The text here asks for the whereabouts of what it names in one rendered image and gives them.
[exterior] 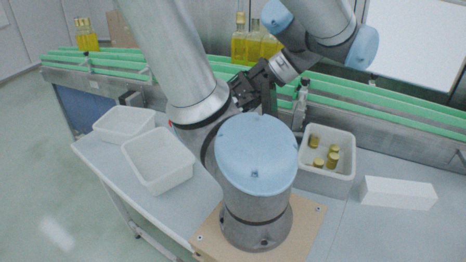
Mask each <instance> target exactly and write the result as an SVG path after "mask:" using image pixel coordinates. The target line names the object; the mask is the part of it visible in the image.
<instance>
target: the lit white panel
mask: <svg viewBox="0 0 466 262"><path fill-rule="evenodd" d="M366 25H368V26H371V27H374V28H375V29H377V31H378V33H379V48H378V51H377V54H376V57H375V59H374V61H373V62H372V64H371V65H370V66H369V67H368V68H367V70H371V71H375V72H379V73H383V74H387V75H390V76H394V77H398V78H402V79H405V80H409V81H412V82H416V83H419V84H423V85H426V86H430V87H434V88H437V89H441V90H444V91H449V90H450V87H451V85H452V83H453V81H454V79H455V77H456V75H457V72H458V70H459V68H460V66H461V64H462V62H463V59H464V57H465V55H466V7H464V6H459V5H455V4H450V3H446V2H441V1H437V0H370V5H369V11H368V16H367V22H366Z"/></svg>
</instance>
